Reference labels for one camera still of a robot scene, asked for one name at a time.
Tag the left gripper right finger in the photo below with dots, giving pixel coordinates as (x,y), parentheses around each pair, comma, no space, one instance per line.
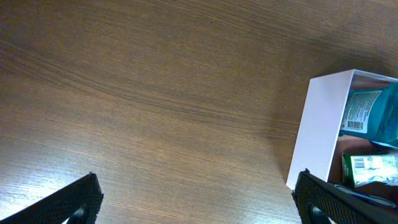
(320,202)

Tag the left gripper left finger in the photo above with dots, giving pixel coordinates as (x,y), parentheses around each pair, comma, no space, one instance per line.
(78,202)

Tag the green white soap packet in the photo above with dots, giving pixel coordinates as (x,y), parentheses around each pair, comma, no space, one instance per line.
(360,170)

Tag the blue disposable razor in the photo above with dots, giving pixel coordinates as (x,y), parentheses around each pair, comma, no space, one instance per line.
(374,200)

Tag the white cardboard box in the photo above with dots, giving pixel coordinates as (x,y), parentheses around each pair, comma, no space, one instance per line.
(321,119)

